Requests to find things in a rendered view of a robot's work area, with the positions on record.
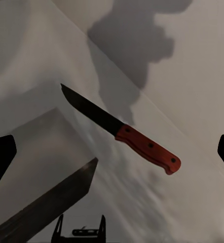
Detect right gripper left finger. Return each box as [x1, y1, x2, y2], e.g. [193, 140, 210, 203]
[0, 135, 17, 180]

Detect parer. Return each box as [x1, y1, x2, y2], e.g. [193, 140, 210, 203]
[61, 84, 181, 173]

